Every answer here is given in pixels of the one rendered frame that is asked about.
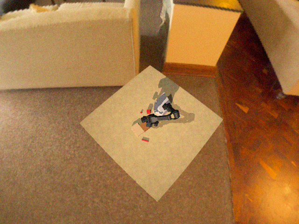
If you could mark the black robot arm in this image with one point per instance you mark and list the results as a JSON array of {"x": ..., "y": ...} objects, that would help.
[{"x": 151, "y": 118}]

